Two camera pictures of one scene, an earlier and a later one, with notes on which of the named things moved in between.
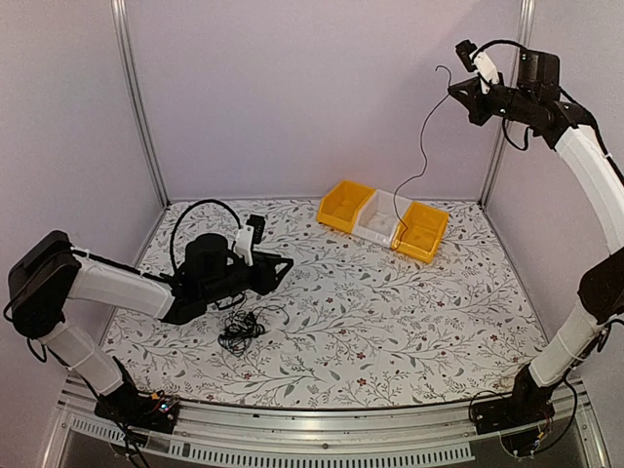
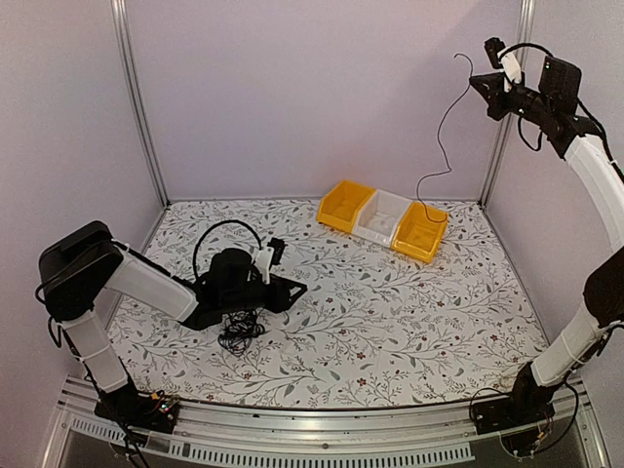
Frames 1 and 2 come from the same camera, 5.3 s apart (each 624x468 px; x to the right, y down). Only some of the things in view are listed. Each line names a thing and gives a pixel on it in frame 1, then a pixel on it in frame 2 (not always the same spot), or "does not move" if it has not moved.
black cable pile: (241, 327) does not move
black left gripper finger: (268, 262) -> (286, 284)
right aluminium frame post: (526, 14) does not move
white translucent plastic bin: (376, 220) does not move
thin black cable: (423, 150) -> (441, 139)
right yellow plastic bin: (419, 233) does not move
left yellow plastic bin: (339, 206) does not move
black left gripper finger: (268, 285) -> (292, 299)
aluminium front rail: (421, 434) does not move
